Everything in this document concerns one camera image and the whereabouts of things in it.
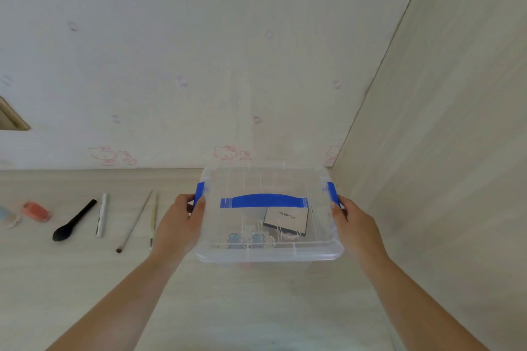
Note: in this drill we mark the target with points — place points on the person's right forearm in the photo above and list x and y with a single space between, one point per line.
416 309

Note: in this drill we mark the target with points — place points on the pink small bottle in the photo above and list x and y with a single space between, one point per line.
36 211

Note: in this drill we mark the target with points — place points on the pale blue small bottle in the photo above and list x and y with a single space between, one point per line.
7 217

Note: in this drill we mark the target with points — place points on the thin grey makeup brush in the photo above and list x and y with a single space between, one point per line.
135 221

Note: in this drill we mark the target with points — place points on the white pencil stick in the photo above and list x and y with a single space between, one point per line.
101 215

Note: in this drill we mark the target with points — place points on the person's left hand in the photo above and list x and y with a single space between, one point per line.
175 231

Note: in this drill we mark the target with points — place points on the blue patterned hair clip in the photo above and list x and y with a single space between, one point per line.
247 238

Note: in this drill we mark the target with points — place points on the person's left thumb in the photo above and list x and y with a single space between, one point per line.
197 215

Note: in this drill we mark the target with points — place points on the white round container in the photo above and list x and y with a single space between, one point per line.
290 236

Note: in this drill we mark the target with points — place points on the person's right thumb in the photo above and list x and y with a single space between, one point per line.
337 217

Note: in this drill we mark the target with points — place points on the black plastic spoon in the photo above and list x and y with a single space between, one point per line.
72 223

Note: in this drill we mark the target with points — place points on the person's left forearm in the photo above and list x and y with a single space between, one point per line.
119 309

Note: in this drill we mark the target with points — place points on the person's right hand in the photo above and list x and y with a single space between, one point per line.
358 235

